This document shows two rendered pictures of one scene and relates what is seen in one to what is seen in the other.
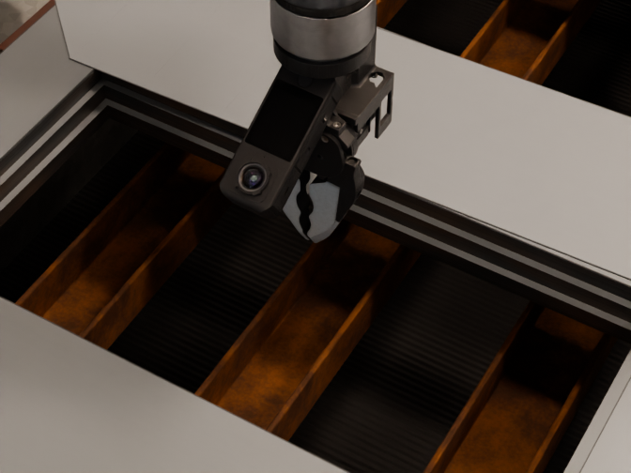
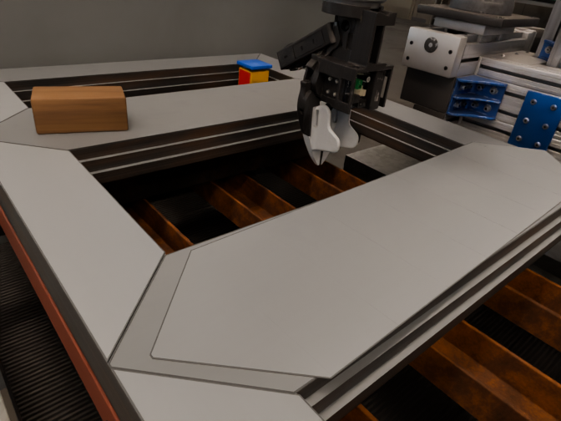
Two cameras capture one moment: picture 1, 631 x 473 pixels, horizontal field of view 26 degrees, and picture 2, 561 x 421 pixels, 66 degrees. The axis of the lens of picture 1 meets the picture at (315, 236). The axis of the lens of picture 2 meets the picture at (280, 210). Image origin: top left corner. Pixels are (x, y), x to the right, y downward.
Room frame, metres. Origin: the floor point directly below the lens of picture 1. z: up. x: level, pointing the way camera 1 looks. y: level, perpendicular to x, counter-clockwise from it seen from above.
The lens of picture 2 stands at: (0.86, -0.56, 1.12)
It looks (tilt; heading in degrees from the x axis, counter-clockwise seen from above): 31 degrees down; 106
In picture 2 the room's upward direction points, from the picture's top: 7 degrees clockwise
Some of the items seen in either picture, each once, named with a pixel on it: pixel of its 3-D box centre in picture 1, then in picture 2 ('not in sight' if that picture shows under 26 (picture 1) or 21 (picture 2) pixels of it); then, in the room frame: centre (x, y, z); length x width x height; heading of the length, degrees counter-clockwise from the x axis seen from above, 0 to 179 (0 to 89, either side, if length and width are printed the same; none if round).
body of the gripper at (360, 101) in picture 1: (327, 88); (348, 58); (0.77, -0.01, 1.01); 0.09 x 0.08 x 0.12; 150
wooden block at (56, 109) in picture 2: not in sight; (81, 109); (0.41, -0.07, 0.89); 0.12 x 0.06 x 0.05; 42
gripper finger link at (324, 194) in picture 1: (340, 194); (324, 139); (0.76, -0.02, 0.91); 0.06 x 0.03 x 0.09; 150
